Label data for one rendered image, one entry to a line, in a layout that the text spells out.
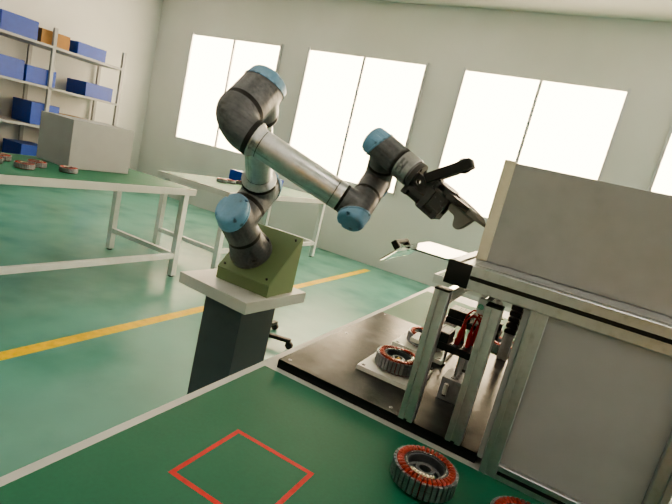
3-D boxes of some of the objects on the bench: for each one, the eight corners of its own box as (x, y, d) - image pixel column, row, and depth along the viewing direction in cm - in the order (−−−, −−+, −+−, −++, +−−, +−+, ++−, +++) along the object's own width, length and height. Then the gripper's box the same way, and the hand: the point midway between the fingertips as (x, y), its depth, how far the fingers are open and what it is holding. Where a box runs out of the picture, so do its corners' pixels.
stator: (399, 452, 89) (404, 434, 88) (458, 479, 84) (464, 461, 84) (380, 483, 78) (386, 463, 78) (446, 516, 74) (453, 496, 74)
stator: (366, 364, 116) (370, 350, 115) (383, 353, 126) (387, 340, 125) (409, 383, 111) (413, 368, 111) (423, 369, 121) (427, 356, 121)
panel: (475, 455, 90) (524, 307, 84) (518, 362, 148) (548, 271, 143) (481, 458, 89) (530, 309, 84) (521, 363, 148) (552, 272, 142)
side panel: (477, 471, 89) (531, 310, 83) (481, 464, 91) (532, 307, 85) (647, 555, 77) (724, 374, 71) (645, 544, 80) (719, 369, 74)
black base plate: (276, 367, 111) (278, 358, 111) (380, 317, 168) (381, 311, 167) (474, 463, 91) (477, 453, 91) (516, 370, 148) (518, 363, 147)
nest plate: (355, 368, 115) (356, 363, 115) (379, 353, 129) (380, 348, 128) (413, 394, 109) (414, 389, 109) (431, 375, 122) (432, 370, 122)
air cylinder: (435, 396, 111) (442, 375, 109) (444, 386, 117) (450, 366, 116) (456, 406, 108) (463, 384, 107) (464, 395, 115) (470, 374, 114)
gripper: (407, 191, 123) (470, 246, 116) (395, 189, 115) (462, 247, 108) (429, 164, 120) (494, 219, 113) (417, 160, 112) (488, 219, 105)
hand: (483, 220), depth 110 cm, fingers closed
